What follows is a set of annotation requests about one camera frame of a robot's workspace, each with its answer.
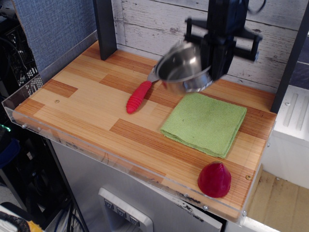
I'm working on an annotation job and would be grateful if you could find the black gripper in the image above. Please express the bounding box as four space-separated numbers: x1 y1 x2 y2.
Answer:
184 0 262 80

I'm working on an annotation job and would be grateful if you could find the stainless steel pot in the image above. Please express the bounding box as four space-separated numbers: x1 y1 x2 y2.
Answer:
154 41 213 95

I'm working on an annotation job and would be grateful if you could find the green folded towel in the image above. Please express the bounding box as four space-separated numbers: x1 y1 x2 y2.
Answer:
160 93 247 159

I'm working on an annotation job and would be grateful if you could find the clear acrylic table guard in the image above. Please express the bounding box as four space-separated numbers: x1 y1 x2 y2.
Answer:
4 43 276 223

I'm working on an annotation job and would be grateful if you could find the white side counter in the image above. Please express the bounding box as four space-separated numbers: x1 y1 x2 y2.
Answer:
261 86 309 188

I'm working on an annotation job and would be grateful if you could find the red pear shaped toy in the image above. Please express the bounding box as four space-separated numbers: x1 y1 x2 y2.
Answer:
197 161 231 198

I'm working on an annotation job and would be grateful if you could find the silver cabinet with dispenser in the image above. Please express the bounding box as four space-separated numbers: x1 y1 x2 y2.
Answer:
52 142 226 232

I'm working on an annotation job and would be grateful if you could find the black plastic crate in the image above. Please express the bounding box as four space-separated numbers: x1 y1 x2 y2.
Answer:
0 23 38 94

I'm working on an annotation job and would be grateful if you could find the yellow object bottom left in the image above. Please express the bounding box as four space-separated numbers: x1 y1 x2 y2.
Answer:
27 221 44 232

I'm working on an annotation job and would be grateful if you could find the dark right vertical post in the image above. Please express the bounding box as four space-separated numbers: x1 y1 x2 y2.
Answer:
270 4 309 114

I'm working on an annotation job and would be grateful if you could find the dark vertical post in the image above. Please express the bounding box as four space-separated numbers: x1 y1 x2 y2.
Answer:
93 0 117 60
270 4 309 114

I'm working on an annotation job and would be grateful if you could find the red handled fork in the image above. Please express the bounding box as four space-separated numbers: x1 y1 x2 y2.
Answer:
126 66 158 114

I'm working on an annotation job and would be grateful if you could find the dark left vertical post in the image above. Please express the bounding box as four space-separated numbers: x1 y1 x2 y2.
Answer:
93 0 117 60

